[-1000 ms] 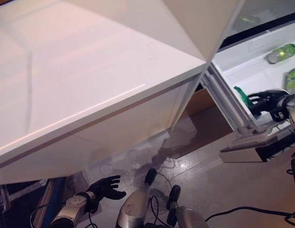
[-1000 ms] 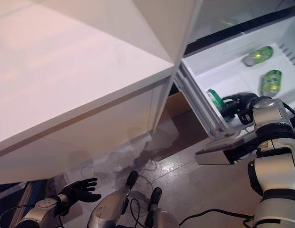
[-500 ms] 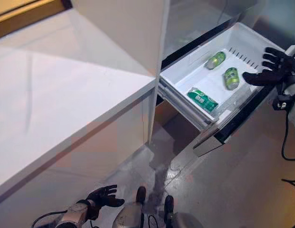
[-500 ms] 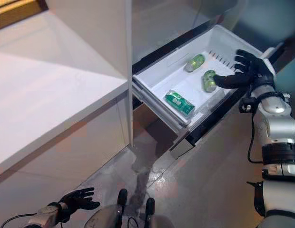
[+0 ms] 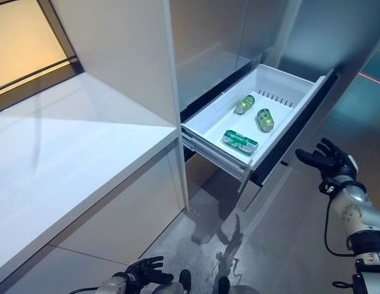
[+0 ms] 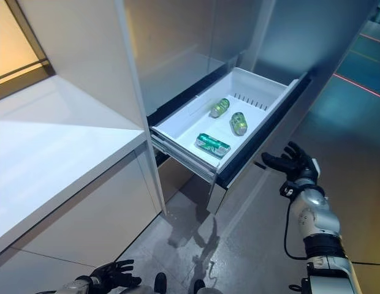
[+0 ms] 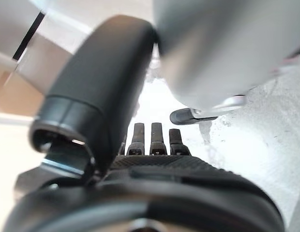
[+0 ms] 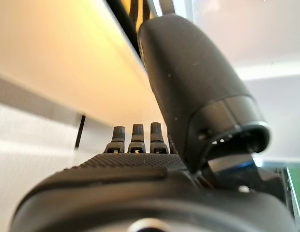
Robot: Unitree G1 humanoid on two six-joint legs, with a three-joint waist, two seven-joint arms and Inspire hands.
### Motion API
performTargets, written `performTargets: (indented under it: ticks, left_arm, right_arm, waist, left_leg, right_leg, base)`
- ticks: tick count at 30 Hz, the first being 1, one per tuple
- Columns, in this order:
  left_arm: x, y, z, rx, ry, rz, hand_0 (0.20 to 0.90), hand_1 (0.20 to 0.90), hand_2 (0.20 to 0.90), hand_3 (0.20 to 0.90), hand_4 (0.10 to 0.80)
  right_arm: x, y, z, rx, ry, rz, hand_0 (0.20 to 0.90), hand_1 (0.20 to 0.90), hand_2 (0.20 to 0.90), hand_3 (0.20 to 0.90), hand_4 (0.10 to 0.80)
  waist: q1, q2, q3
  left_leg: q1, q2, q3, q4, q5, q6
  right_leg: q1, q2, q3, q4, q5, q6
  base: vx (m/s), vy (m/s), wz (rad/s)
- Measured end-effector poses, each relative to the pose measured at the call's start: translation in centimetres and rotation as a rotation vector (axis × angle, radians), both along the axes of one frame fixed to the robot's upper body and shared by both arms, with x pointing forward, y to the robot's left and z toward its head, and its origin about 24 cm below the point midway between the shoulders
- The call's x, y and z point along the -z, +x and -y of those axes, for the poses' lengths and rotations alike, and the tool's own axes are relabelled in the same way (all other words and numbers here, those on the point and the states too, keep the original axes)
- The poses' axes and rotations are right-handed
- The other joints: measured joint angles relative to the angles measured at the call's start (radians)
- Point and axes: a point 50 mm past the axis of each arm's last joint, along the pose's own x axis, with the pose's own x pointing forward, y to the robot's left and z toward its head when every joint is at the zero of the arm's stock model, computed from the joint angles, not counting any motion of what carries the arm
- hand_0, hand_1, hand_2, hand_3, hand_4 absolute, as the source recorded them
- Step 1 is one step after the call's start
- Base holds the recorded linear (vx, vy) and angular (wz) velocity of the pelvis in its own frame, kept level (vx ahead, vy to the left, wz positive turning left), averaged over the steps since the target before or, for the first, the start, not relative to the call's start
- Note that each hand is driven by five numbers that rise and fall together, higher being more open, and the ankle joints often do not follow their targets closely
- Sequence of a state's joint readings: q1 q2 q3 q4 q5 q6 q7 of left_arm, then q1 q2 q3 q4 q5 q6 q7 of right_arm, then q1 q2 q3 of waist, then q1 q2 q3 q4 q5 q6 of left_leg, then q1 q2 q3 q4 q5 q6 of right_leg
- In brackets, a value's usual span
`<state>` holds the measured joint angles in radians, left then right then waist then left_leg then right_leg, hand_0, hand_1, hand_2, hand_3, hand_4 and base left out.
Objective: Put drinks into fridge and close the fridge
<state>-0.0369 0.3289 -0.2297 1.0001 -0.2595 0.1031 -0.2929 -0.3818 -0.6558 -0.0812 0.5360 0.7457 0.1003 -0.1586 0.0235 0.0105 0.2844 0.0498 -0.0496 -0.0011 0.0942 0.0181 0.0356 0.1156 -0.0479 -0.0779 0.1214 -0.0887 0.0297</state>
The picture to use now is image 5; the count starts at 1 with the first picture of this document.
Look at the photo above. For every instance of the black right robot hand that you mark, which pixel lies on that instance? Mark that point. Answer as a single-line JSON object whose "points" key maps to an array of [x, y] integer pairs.
{"points": [[334, 162]]}

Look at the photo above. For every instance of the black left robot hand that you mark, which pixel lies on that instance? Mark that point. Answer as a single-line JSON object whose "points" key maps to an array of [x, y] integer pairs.
{"points": [[147, 272]]}

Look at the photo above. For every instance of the tall green beer can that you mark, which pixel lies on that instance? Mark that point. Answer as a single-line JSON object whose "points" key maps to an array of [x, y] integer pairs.
{"points": [[239, 142]]}

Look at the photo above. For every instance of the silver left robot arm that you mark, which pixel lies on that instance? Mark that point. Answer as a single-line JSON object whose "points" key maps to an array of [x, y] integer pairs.
{"points": [[110, 286]]}

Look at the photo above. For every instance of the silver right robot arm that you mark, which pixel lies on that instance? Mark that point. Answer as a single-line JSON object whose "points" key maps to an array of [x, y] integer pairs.
{"points": [[355, 208]]}

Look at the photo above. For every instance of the silver fridge drawer front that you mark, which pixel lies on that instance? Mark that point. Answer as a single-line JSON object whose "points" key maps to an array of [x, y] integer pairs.
{"points": [[297, 131]]}

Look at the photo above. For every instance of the silver fridge body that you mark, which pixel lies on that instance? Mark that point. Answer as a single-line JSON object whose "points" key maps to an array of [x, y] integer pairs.
{"points": [[208, 46]]}

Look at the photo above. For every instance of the silver black left robot leg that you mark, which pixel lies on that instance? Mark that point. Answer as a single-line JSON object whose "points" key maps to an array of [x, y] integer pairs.
{"points": [[184, 281]]}

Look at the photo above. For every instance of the silver black robot leg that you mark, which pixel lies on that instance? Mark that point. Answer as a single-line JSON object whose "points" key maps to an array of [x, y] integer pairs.
{"points": [[223, 286], [184, 281]]}

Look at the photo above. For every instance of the silver black right robot leg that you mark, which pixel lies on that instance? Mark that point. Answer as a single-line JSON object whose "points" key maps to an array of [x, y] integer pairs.
{"points": [[223, 286]]}

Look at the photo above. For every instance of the small green drink can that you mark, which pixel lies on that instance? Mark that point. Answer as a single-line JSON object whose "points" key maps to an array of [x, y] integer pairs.
{"points": [[264, 120], [244, 104]]}

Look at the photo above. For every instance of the white plastic drawer bin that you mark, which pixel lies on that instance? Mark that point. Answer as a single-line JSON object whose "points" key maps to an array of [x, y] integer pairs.
{"points": [[214, 122]]}

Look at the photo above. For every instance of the white tall side panel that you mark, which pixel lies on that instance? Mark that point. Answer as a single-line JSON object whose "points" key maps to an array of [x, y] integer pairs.
{"points": [[116, 46]]}

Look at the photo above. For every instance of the black framed lit window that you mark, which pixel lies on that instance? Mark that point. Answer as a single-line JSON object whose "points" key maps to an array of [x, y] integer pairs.
{"points": [[21, 46]]}

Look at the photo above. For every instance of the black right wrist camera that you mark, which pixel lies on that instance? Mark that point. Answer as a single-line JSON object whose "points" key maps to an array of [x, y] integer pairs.
{"points": [[328, 187]]}

